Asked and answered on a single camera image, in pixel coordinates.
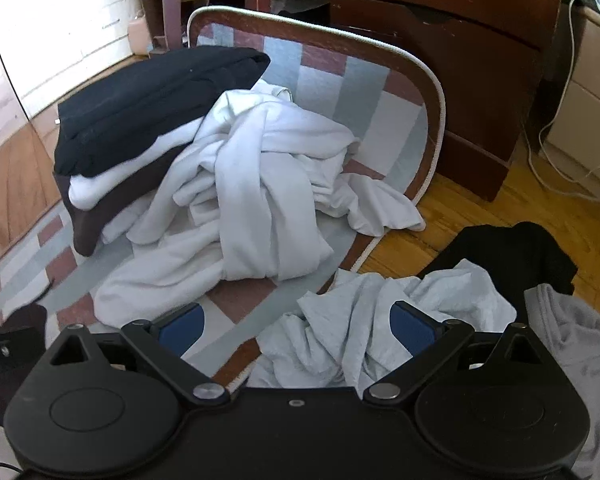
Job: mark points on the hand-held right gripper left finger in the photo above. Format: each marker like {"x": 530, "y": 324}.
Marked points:
{"x": 185, "y": 327}

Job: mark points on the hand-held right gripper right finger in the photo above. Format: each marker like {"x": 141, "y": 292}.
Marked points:
{"x": 410, "y": 330}

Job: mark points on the pale grey shirt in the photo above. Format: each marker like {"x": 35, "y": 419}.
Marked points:
{"x": 340, "y": 320}

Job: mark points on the black crumpled garment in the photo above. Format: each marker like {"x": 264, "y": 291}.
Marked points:
{"x": 505, "y": 255}

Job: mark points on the white crumpled garment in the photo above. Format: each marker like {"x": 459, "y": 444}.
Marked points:
{"x": 260, "y": 185}

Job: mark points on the white folded garment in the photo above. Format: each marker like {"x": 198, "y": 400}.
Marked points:
{"x": 95, "y": 187}

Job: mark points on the grey crumpled garment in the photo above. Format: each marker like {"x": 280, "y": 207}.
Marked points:
{"x": 580, "y": 350}

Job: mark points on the black folded garment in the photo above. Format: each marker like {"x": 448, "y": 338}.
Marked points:
{"x": 145, "y": 95}

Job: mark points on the checked rug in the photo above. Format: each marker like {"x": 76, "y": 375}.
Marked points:
{"x": 330, "y": 85}

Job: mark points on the pale wood-grain cabinet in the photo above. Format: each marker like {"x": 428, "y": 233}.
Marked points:
{"x": 0, "y": 90}

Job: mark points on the dark wooden dresser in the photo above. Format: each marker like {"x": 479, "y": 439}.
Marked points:
{"x": 455, "y": 60}

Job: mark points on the beige drawer unit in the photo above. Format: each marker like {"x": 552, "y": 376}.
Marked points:
{"x": 590, "y": 110}

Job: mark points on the pink case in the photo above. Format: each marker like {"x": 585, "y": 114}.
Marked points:
{"x": 140, "y": 35}

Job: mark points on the dark wooden table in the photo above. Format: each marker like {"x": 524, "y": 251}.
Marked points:
{"x": 170, "y": 0}

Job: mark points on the white wardrobe with drawers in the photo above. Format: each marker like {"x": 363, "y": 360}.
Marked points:
{"x": 55, "y": 20}

